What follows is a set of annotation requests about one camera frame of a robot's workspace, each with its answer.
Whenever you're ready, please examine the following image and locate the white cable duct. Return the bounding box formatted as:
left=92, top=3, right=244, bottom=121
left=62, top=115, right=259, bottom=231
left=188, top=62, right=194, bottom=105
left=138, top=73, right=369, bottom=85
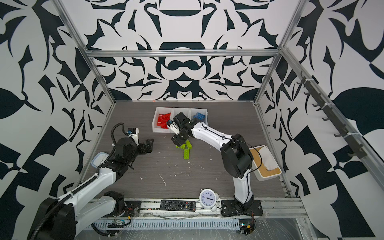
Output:
left=95, top=219, right=240, bottom=231

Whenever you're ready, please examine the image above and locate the black remote control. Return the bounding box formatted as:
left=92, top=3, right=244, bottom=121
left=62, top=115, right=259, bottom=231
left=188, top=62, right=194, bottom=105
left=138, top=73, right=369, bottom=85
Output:
left=160, top=200, right=196, bottom=212

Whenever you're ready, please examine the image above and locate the small green circuit board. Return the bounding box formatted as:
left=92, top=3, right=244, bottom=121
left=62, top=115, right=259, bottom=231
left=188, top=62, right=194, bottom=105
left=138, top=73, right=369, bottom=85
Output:
left=240, top=222, right=257, bottom=236

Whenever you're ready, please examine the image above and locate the blue lego brick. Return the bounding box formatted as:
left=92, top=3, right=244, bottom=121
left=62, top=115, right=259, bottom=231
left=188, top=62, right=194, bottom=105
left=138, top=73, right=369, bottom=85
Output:
left=193, top=113, right=206, bottom=121

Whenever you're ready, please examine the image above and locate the green lego brick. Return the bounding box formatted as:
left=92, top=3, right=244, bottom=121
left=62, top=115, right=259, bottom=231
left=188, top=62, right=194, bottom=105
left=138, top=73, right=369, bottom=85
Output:
left=186, top=140, right=192, bottom=150
left=176, top=144, right=188, bottom=150
left=184, top=149, right=190, bottom=160

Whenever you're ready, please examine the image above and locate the white tissue box wooden top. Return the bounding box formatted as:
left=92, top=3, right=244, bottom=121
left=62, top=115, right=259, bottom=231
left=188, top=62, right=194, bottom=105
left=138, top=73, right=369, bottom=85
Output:
left=250, top=145, right=282, bottom=182

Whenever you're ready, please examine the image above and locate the white analog clock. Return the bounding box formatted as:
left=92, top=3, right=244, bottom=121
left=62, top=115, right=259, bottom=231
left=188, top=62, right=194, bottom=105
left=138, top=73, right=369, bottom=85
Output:
left=199, top=189, right=220, bottom=212

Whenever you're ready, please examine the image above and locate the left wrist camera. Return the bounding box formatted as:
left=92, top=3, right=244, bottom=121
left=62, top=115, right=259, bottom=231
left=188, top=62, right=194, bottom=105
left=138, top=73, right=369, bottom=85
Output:
left=127, top=128, right=139, bottom=145

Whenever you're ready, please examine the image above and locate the grey wall hook rail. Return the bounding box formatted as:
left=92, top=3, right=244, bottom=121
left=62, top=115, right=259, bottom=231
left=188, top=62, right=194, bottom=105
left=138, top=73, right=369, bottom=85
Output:
left=298, top=76, right=368, bottom=159

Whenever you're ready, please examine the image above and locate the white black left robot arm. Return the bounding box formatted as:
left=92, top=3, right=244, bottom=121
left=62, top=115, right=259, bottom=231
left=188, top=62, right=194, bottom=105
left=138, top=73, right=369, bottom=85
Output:
left=27, top=137, right=154, bottom=240

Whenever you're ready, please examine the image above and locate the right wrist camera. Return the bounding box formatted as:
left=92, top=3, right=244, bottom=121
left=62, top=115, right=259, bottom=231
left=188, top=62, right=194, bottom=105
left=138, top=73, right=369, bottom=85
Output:
left=167, top=120, right=180, bottom=135

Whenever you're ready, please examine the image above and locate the clear lidded food container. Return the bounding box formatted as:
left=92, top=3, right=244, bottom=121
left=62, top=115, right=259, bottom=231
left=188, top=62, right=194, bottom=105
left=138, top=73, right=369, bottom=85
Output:
left=91, top=152, right=109, bottom=168

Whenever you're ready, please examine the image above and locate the white middle storage bin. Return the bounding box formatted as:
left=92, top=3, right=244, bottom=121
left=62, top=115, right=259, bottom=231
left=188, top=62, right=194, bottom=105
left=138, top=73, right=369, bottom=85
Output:
left=173, top=108, right=192, bottom=120

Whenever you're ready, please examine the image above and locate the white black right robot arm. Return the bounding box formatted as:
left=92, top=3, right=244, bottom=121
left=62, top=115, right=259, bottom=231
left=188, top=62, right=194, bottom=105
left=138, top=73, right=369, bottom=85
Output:
left=167, top=113, right=264, bottom=217

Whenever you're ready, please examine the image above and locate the red lego brick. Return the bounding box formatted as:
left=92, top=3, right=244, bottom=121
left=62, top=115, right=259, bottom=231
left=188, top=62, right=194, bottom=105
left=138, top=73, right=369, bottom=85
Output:
left=158, top=113, right=171, bottom=121
left=156, top=120, right=168, bottom=129

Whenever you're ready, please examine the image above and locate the white right storage bin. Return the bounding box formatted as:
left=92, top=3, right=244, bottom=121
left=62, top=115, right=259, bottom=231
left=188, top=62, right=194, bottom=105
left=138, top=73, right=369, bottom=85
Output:
left=191, top=108, right=208, bottom=125

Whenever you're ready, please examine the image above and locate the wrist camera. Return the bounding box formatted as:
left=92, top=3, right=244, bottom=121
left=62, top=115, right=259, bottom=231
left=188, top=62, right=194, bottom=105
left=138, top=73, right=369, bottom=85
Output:
left=127, top=128, right=139, bottom=145
left=167, top=120, right=180, bottom=135

